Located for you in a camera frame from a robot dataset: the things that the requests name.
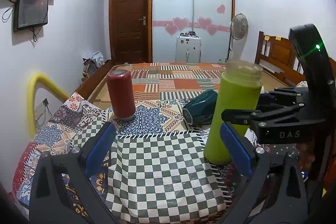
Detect dark teal faceted mug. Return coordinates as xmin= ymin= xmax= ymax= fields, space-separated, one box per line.
xmin=182 ymin=90 xmax=218 ymax=126

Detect green tumbler cup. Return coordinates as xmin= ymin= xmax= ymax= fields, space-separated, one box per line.
xmin=204 ymin=60 xmax=263 ymax=165

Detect patchwork patterned tablecloth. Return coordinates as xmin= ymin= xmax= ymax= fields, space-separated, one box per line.
xmin=13 ymin=93 xmax=240 ymax=223

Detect standing electric fan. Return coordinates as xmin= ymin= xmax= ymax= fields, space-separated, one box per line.
xmin=226 ymin=13 xmax=248 ymax=62

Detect clothes pile on floor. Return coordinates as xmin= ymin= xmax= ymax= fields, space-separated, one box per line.
xmin=82 ymin=51 xmax=104 ymax=77

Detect brown wooden door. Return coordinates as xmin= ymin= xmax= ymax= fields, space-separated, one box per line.
xmin=109 ymin=0 xmax=149 ymax=65

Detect white small cabinet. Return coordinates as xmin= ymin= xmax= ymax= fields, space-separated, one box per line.
xmin=175 ymin=31 xmax=201 ymax=63

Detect red tumbler cup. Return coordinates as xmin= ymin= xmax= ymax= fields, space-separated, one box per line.
xmin=107 ymin=70 xmax=135 ymax=121

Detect small black wall monitor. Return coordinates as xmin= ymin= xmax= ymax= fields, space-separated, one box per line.
xmin=13 ymin=0 xmax=49 ymax=32

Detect frosted sliding wardrobe doors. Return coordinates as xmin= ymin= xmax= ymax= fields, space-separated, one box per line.
xmin=151 ymin=0 xmax=233 ymax=63

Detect striped patchwork bed quilt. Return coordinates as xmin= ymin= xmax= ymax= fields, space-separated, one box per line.
xmin=86 ymin=62 xmax=229 ymax=109

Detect yellow foam padded rail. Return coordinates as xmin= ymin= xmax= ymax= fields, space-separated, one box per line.
xmin=26 ymin=71 xmax=71 ymax=138

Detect wooden bed headboard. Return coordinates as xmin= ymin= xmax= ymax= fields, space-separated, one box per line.
xmin=254 ymin=31 xmax=336 ymax=88

